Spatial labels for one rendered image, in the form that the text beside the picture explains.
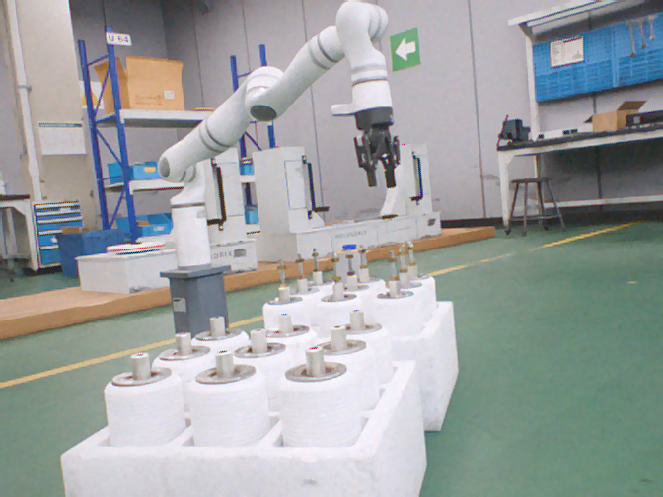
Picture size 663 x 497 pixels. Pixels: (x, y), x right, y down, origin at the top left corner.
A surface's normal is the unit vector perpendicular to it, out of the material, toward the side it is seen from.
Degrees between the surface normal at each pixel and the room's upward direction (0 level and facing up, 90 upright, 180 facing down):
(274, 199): 90
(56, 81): 90
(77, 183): 90
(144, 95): 90
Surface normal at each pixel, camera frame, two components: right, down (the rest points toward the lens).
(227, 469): -0.25, 0.11
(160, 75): 0.75, 0.18
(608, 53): -0.71, 0.13
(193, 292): 0.00, 0.10
